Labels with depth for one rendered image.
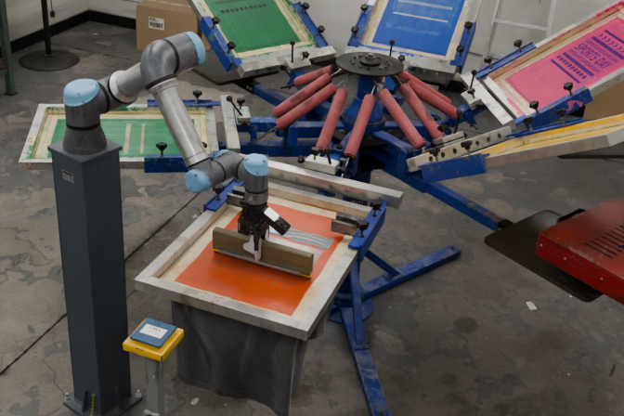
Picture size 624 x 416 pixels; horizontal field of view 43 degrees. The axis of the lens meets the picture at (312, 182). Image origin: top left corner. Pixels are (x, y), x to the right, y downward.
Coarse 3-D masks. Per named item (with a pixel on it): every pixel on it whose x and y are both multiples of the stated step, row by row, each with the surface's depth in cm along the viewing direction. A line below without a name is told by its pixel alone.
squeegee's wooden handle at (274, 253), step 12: (216, 228) 267; (216, 240) 267; (228, 240) 265; (240, 240) 263; (264, 240) 262; (240, 252) 266; (264, 252) 262; (276, 252) 260; (288, 252) 258; (300, 252) 258; (276, 264) 262; (288, 264) 260; (300, 264) 258; (312, 264) 259
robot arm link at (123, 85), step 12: (180, 36) 250; (192, 36) 252; (180, 48) 247; (192, 48) 250; (204, 48) 255; (180, 60) 247; (192, 60) 251; (120, 72) 277; (132, 72) 267; (180, 72) 256; (108, 84) 275; (120, 84) 273; (132, 84) 269; (120, 96) 275; (132, 96) 277
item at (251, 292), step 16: (304, 224) 292; (320, 224) 293; (288, 240) 282; (336, 240) 284; (320, 256) 274; (320, 272) 266; (240, 288) 255; (256, 288) 255; (272, 288) 256; (304, 288) 257; (256, 304) 248; (272, 304) 249; (288, 304) 249
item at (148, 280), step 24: (288, 192) 306; (216, 216) 290; (360, 216) 298; (192, 240) 275; (168, 264) 261; (144, 288) 249; (168, 288) 246; (336, 288) 255; (216, 312) 242; (240, 312) 239; (264, 312) 239; (312, 312) 240
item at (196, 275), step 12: (276, 204) 303; (288, 216) 296; (228, 228) 286; (276, 240) 281; (204, 252) 272; (192, 264) 265; (204, 264) 265; (180, 276) 258; (192, 276) 259; (204, 276) 259; (216, 276) 260; (228, 276) 260; (204, 288) 254; (216, 288) 254; (228, 288) 254
